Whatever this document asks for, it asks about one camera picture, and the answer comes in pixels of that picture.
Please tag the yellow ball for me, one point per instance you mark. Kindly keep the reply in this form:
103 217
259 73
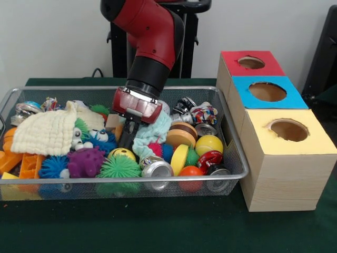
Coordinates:
209 145

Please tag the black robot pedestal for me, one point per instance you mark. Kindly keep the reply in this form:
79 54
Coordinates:
192 47

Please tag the brown plush toy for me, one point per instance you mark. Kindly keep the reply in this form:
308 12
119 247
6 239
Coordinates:
119 131

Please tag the dark green tablecloth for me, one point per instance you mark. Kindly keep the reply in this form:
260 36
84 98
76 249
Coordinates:
329 96
158 226

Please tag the mint green cloth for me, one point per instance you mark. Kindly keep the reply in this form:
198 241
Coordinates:
155 129

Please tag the wooden box with three holes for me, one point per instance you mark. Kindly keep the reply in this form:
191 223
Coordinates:
287 179

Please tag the crushed red can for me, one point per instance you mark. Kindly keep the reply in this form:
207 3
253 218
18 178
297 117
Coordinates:
210 158

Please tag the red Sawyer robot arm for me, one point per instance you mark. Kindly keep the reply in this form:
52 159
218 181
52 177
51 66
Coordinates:
150 26

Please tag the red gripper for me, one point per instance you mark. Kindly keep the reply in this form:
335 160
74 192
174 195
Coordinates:
134 105

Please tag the wooden cube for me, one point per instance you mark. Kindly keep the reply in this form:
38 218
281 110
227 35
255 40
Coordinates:
112 120

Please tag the black stand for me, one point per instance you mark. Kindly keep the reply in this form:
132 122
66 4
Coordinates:
323 52

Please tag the cream knitted cloth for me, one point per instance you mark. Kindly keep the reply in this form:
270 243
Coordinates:
42 134

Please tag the purple spiky rubber toy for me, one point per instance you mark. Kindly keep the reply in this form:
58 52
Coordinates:
85 162

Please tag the toy hamburger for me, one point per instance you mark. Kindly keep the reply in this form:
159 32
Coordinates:
180 134

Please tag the shallow silver mesh bin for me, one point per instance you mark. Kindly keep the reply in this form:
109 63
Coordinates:
52 89

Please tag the orange red ball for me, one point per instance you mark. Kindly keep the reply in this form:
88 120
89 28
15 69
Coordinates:
190 172

